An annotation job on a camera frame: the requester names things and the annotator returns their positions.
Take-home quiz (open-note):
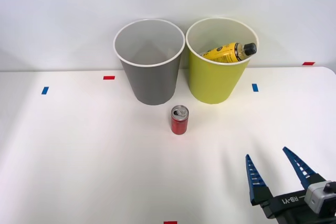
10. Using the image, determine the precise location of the red drink can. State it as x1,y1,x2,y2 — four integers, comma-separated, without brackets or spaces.
171,105,190,136

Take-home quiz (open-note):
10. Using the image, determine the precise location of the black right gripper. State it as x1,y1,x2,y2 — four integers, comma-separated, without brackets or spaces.
245,146,336,224

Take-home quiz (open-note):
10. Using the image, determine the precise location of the grey plastic waste bin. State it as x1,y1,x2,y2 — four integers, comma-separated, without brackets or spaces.
113,18,186,106

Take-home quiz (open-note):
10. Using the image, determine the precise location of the yellow-green plastic waste bin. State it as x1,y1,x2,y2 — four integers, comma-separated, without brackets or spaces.
185,17,260,105

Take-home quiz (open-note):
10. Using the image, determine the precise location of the yellow bottle with black cap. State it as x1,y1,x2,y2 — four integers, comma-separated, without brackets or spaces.
200,42,258,63

